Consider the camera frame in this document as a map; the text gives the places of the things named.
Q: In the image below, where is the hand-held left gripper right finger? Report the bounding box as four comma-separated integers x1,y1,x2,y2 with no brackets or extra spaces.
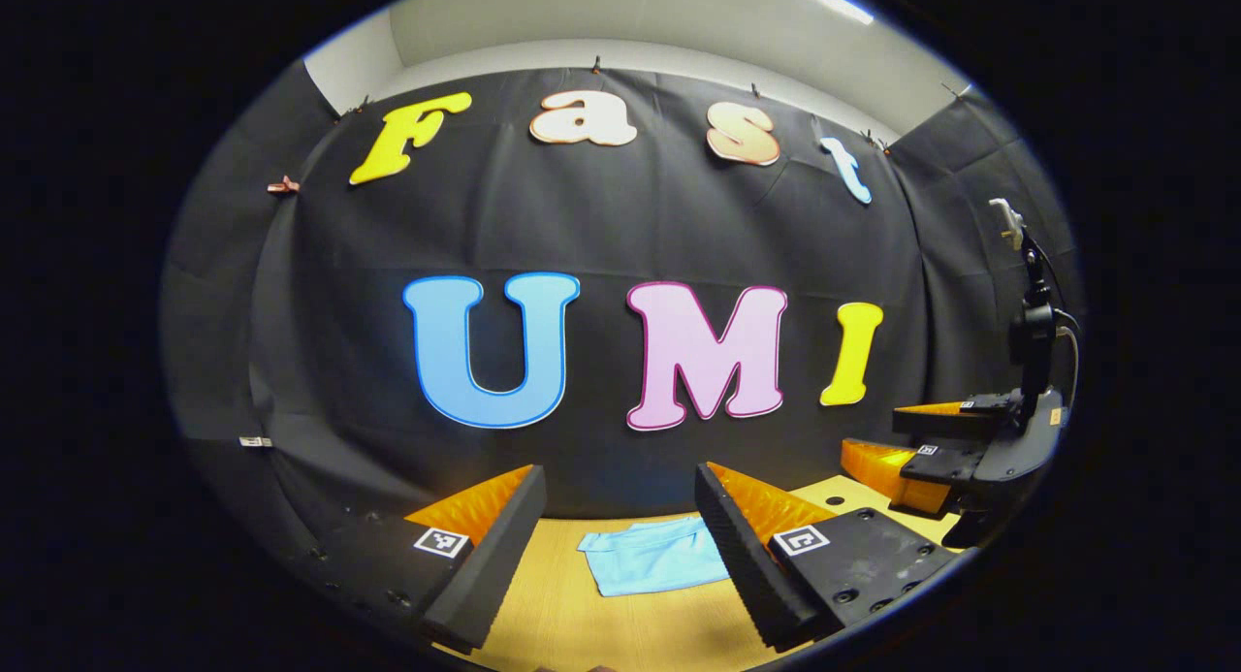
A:
694,461,969,652

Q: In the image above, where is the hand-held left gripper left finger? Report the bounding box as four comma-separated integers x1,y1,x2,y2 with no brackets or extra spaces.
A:
313,464,549,654

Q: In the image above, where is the light blue T-shirt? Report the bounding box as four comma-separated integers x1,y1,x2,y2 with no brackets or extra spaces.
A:
578,515,730,598

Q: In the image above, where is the black backdrop cloth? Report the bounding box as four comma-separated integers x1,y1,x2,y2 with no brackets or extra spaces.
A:
160,66,1082,576

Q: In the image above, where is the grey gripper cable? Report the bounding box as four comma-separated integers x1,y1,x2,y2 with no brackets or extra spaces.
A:
1053,308,1083,403

